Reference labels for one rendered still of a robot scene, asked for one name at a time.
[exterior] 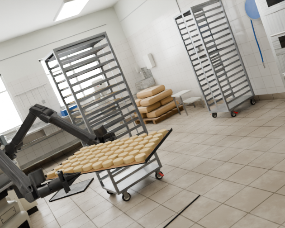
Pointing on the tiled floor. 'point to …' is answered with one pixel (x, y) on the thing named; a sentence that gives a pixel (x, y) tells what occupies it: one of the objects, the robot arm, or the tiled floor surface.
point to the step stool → (186, 100)
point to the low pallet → (160, 116)
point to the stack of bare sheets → (76, 187)
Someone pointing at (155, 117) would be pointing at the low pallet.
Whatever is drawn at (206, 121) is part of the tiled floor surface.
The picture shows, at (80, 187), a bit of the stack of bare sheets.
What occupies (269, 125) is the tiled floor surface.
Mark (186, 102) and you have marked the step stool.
